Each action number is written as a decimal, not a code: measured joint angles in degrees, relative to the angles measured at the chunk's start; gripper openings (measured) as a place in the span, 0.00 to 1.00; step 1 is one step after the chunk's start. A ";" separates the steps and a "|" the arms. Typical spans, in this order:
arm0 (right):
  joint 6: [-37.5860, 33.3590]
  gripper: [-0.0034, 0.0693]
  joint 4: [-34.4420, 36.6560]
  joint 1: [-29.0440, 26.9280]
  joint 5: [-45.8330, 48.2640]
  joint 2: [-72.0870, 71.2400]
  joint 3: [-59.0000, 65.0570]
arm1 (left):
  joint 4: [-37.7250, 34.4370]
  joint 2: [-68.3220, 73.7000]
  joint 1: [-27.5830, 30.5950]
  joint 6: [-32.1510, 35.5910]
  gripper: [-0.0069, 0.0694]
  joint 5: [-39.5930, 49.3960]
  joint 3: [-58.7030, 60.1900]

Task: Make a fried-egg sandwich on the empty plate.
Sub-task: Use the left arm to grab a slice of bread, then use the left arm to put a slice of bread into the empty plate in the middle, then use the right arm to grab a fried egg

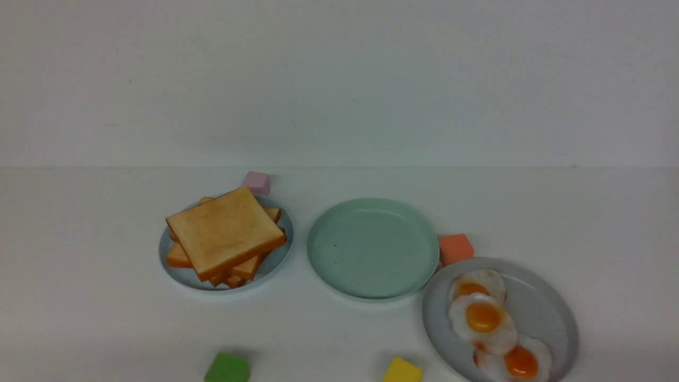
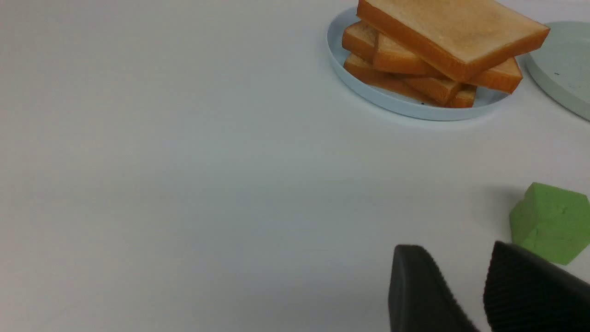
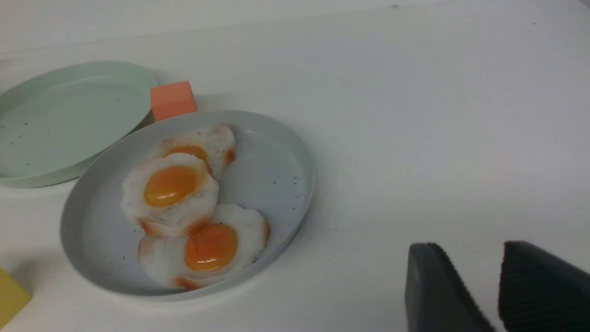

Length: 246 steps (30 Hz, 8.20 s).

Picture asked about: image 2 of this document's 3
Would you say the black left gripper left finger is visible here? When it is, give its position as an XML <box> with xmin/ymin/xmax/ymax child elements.
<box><xmin>388</xmin><ymin>244</ymin><xmax>479</xmax><ymax>332</ymax></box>

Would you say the mint green centre plate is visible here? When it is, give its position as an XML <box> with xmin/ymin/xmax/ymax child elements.
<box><xmin>523</xmin><ymin>21</ymin><xmax>590</xmax><ymax>121</ymax></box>

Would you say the green foam cube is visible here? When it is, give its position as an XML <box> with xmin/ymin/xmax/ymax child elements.
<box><xmin>508</xmin><ymin>182</ymin><xmax>590</xmax><ymax>266</ymax></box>

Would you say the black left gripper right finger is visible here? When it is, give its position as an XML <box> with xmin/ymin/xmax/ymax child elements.
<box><xmin>483</xmin><ymin>240</ymin><xmax>590</xmax><ymax>332</ymax></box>

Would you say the light blue bread plate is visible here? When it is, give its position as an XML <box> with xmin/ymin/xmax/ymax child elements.
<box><xmin>325</xmin><ymin>7</ymin><xmax>508</xmax><ymax>121</ymax></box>

